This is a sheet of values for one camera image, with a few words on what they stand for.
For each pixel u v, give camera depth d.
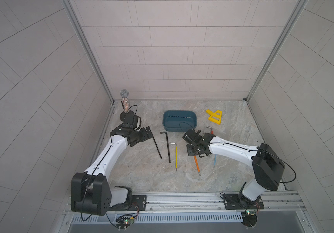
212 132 0.99
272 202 0.72
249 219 0.67
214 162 0.85
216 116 1.06
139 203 0.71
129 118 0.64
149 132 0.74
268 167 0.43
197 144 0.62
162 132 0.97
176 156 0.87
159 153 0.89
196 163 0.79
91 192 0.39
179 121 1.06
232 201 0.69
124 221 0.65
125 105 0.89
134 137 0.68
